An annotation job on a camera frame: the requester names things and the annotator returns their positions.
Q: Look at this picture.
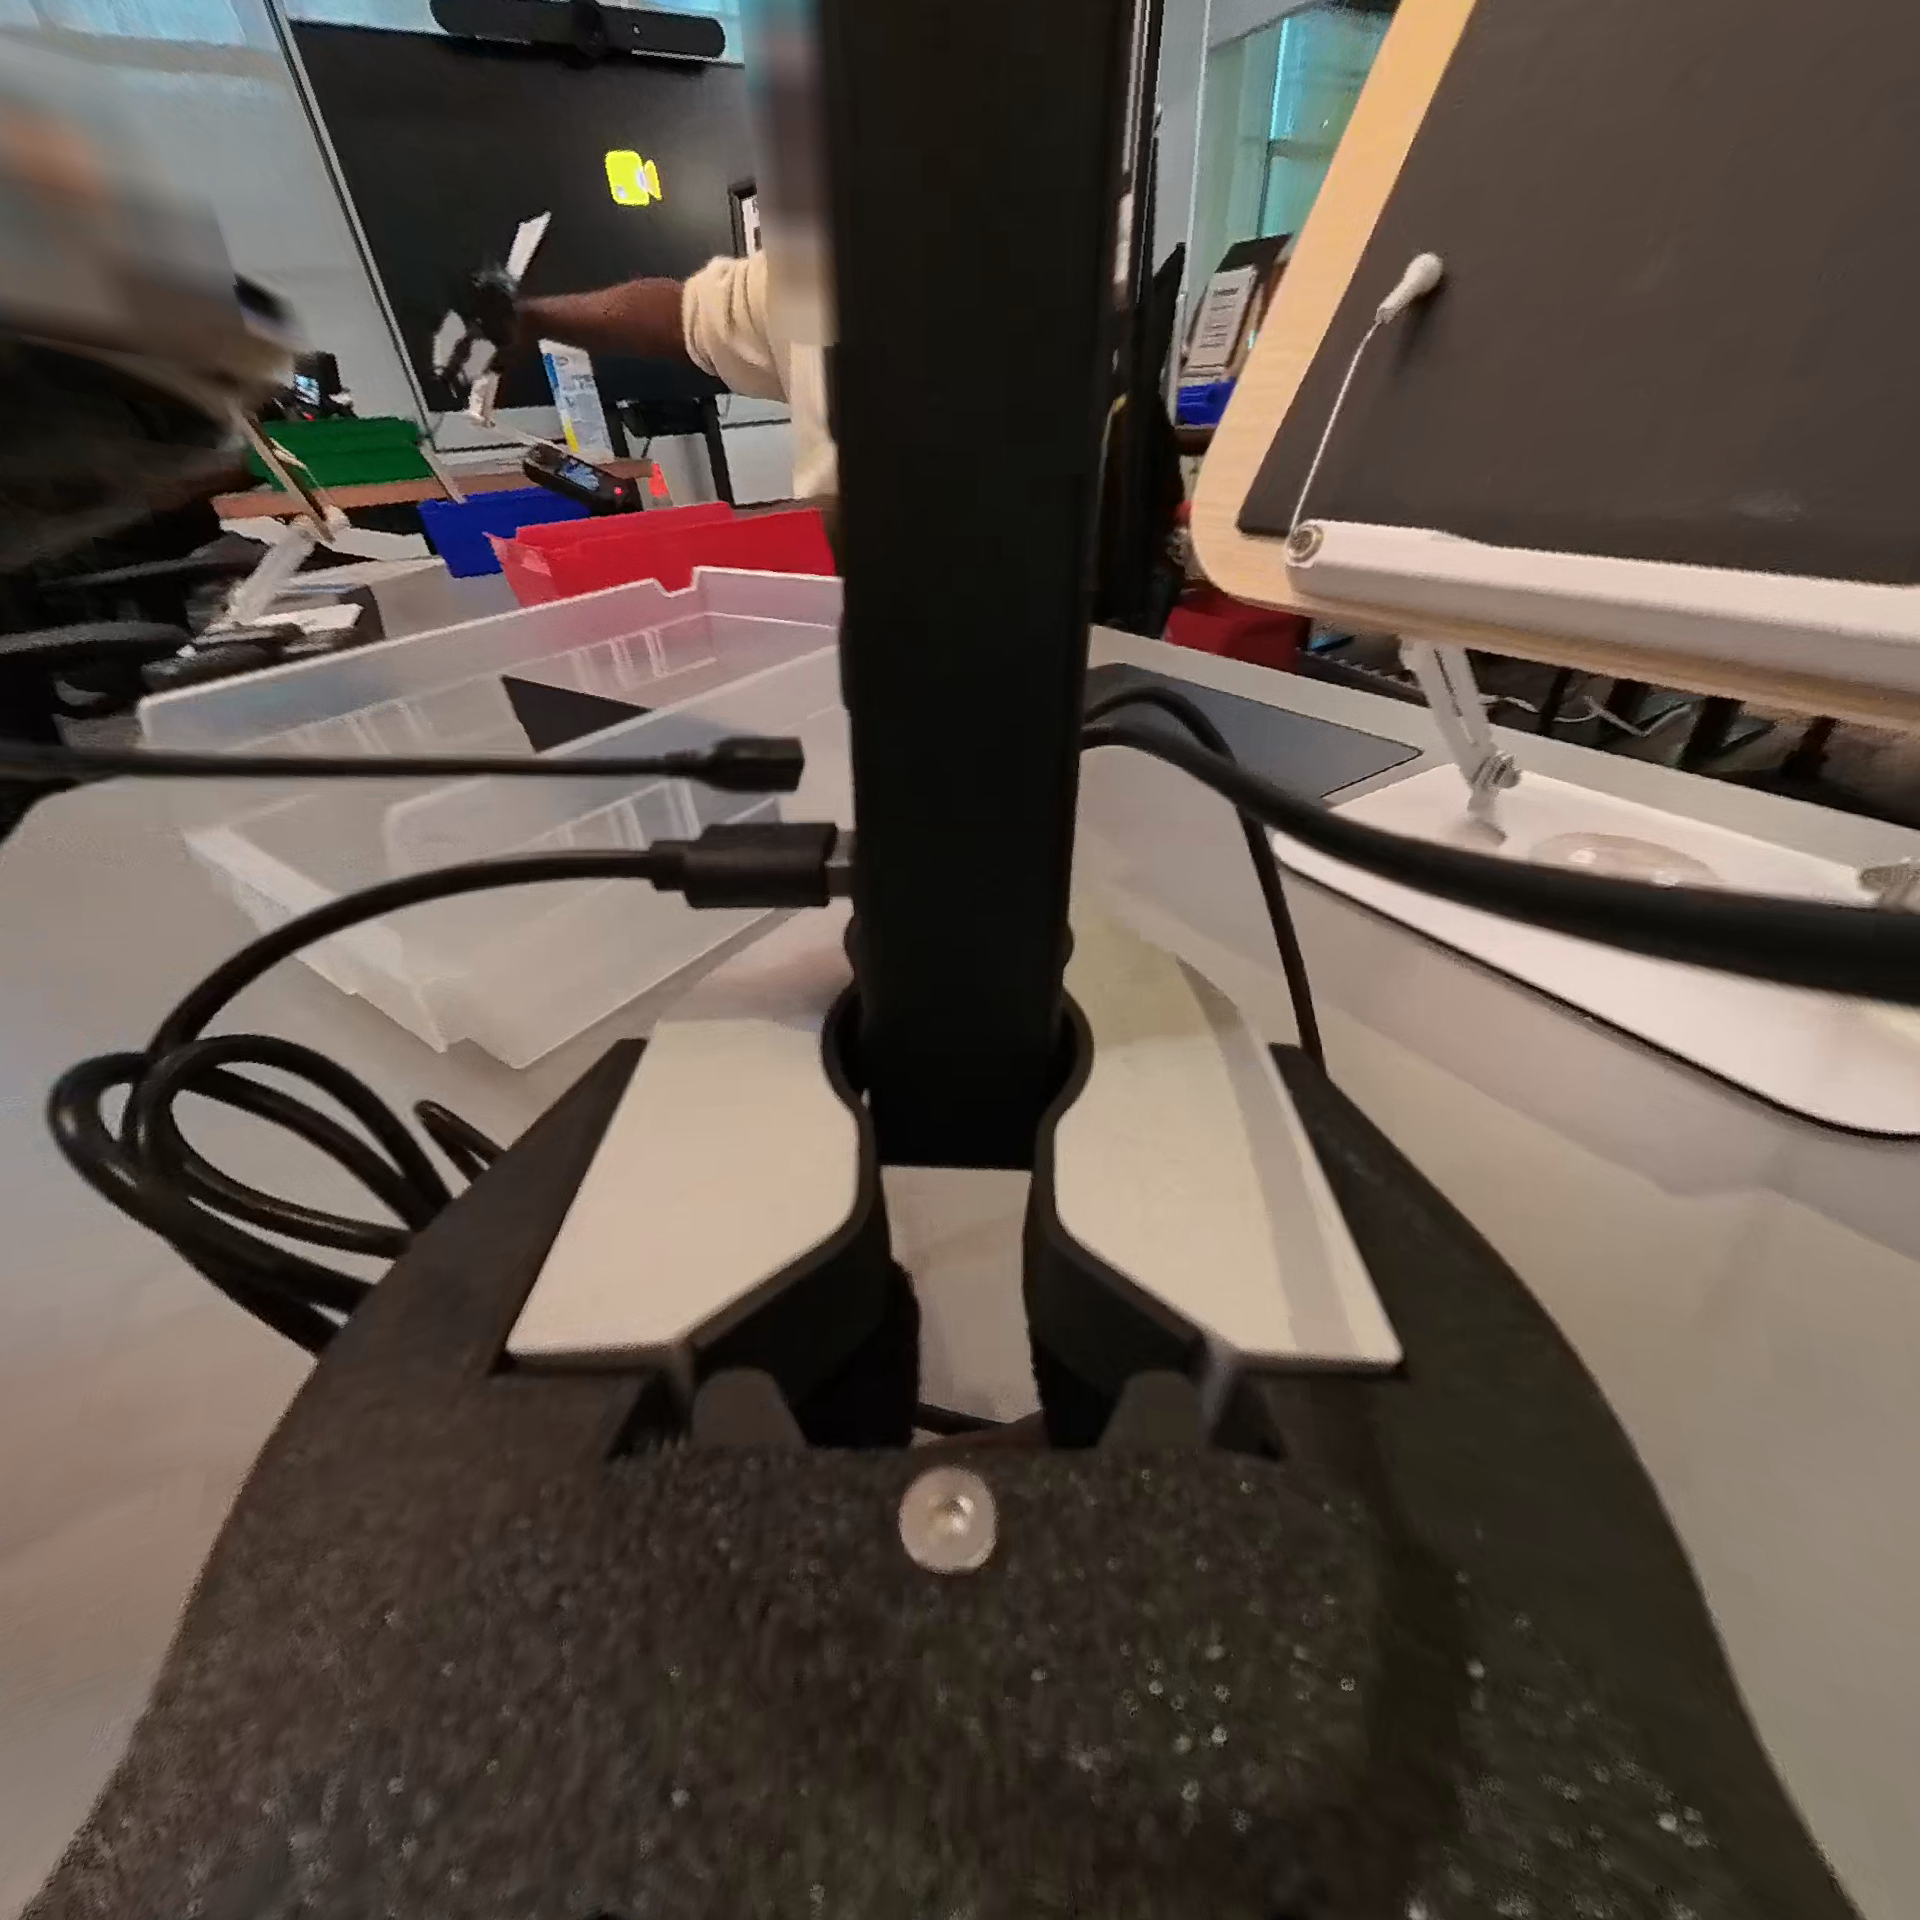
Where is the red plastic bin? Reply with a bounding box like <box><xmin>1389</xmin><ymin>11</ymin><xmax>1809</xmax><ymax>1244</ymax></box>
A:
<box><xmin>495</xmin><ymin>500</ymin><xmax>837</xmax><ymax>611</ymax></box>

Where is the black hub cable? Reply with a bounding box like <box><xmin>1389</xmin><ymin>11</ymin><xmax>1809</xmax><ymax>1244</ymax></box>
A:
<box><xmin>1077</xmin><ymin>704</ymin><xmax>1920</xmax><ymax>1012</ymax></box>

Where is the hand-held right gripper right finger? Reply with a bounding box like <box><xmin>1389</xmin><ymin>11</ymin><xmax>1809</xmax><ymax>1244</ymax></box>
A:
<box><xmin>1026</xmin><ymin>902</ymin><xmax>1404</xmax><ymax>1379</ymax></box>

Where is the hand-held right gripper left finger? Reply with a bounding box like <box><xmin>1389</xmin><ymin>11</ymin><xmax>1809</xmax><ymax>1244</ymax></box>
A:
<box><xmin>506</xmin><ymin>902</ymin><xmax>881</xmax><ymax>1379</ymax></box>

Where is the grey desk pad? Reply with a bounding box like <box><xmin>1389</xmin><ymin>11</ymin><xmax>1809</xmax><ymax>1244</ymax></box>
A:
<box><xmin>1077</xmin><ymin>666</ymin><xmax>1424</xmax><ymax>809</ymax></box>

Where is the blue plastic bin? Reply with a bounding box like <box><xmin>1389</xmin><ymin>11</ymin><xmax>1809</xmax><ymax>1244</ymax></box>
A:
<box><xmin>418</xmin><ymin>489</ymin><xmax>568</xmax><ymax>582</ymax></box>

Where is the wooden board with dark panel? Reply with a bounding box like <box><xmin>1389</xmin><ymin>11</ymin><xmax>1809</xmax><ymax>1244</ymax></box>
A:
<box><xmin>1193</xmin><ymin>0</ymin><xmax>1920</xmax><ymax>736</ymax></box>

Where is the black video bar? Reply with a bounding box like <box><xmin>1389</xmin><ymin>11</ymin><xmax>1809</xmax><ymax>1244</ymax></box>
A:
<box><xmin>428</xmin><ymin>0</ymin><xmax>728</xmax><ymax>63</ymax></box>

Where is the black monitor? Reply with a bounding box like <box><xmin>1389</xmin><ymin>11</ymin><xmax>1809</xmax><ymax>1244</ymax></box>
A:
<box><xmin>288</xmin><ymin>17</ymin><xmax>757</xmax><ymax>421</ymax></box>

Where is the black handheld device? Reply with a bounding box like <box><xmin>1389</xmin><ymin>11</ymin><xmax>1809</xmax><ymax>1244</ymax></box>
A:
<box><xmin>524</xmin><ymin>444</ymin><xmax>641</xmax><ymax>516</ymax></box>

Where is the clear plastic bin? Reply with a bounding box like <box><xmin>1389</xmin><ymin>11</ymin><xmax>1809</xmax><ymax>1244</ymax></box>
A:
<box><xmin>140</xmin><ymin>569</ymin><xmax>852</xmax><ymax>1068</ymax></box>

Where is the thin black cable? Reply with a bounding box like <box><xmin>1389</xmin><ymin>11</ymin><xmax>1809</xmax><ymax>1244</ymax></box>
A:
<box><xmin>0</xmin><ymin>736</ymin><xmax>807</xmax><ymax>797</ymax></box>

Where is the black usb hub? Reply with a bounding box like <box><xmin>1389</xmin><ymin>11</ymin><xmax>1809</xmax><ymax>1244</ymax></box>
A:
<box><xmin>816</xmin><ymin>0</ymin><xmax>1139</xmax><ymax>1171</ymax></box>

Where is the white folding stand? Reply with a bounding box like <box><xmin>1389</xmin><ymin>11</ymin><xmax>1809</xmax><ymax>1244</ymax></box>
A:
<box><xmin>1277</xmin><ymin>252</ymin><xmax>1920</xmax><ymax>1139</ymax></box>
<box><xmin>181</xmin><ymin>405</ymin><xmax>369</xmax><ymax>653</ymax></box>

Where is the grey desk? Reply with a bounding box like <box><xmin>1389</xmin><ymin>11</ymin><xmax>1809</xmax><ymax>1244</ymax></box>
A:
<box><xmin>0</xmin><ymin>569</ymin><xmax>1920</xmax><ymax>1920</ymax></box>

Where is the green box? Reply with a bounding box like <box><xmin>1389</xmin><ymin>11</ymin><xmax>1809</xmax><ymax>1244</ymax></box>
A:
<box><xmin>247</xmin><ymin>416</ymin><xmax>444</xmax><ymax>491</ymax></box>

